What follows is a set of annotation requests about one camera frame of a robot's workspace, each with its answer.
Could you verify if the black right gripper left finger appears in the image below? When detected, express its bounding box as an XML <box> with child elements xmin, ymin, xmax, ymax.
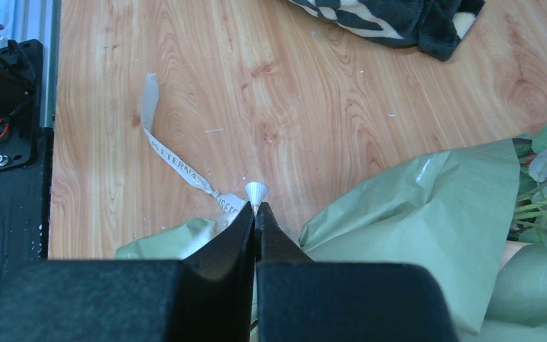
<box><xmin>0</xmin><ymin>205</ymin><xmax>255</xmax><ymax>341</ymax></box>

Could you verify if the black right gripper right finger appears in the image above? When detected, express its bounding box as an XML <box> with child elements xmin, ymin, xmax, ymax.
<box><xmin>256</xmin><ymin>203</ymin><xmax>458</xmax><ymax>341</ymax></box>

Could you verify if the cream ribbon strap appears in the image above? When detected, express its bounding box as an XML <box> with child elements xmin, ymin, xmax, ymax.
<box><xmin>140</xmin><ymin>72</ymin><xmax>271</xmax><ymax>223</ymax></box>

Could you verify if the peach green wrapping paper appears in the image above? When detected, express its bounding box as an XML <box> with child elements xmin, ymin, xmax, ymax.
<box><xmin>115</xmin><ymin>138</ymin><xmax>547</xmax><ymax>342</ymax></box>

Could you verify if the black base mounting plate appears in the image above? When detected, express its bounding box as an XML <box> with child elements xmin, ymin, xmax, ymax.
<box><xmin>0</xmin><ymin>42</ymin><xmax>53</xmax><ymax>282</ymax></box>

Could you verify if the black floral plush blanket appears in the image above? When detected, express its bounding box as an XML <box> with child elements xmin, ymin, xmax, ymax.
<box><xmin>292</xmin><ymin>0</ymin><xmax>485</xmax><ymax>61</ymax></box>

